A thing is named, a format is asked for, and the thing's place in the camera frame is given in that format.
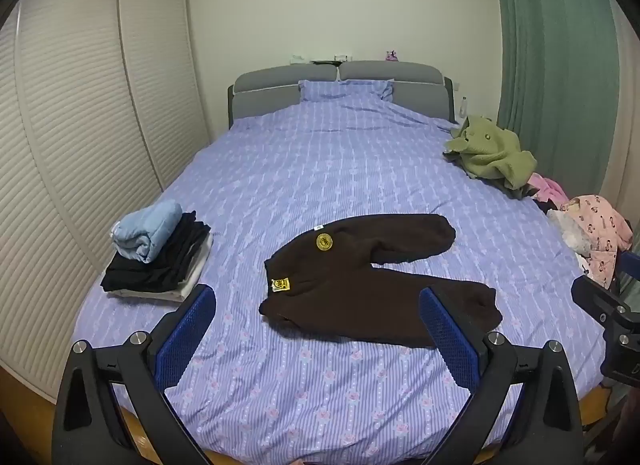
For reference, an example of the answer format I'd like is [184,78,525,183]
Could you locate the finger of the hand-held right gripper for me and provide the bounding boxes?
[571,275,633,320]

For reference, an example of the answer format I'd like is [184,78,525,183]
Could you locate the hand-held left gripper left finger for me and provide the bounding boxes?
[51,284,217,465]

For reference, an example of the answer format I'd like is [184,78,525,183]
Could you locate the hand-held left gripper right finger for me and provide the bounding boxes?
[419,286,585,465]

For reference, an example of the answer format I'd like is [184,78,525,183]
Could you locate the dark brown fleece pants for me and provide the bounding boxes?
[258,213,503,350]

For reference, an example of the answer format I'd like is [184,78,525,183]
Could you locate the white folded cloth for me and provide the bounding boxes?
[107,235,215,302]

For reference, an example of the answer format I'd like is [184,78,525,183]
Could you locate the white crumpled cloth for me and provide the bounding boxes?
[546,209,593,255]

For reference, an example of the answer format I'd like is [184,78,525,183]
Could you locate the pink printed pajamas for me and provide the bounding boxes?
[560,194,633,291]

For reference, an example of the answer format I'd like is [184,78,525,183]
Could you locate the black folded clothes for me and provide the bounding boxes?
[100,212,212,294]

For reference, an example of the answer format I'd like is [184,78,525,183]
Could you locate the light blue folded cloth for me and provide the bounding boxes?
[111,200,183,264]

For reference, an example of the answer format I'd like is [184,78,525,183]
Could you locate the pink cloth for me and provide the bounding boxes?
[527,172,568,206]

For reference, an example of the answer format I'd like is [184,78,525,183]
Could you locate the white louvered wardrobe door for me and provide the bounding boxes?
[15,0,163,271]
[119,0,212,192]
[0,5,116,403]

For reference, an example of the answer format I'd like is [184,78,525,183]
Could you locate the white sheer curtain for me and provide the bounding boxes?
[607,0,640,246]

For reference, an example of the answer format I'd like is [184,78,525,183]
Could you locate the green knit sweater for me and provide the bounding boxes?
[444,116,538,192]

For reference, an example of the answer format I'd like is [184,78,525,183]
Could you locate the purple striped bed cover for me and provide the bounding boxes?
[75,90,608,461]

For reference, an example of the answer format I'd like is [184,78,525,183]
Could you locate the green curtain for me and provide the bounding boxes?
[489,0,621,210]

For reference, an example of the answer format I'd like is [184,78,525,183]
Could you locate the purple striped pillow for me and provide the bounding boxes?
[298,79,394,104]

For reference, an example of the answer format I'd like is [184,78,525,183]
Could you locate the grey padded headboard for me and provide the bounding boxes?
[227,61,457,132]

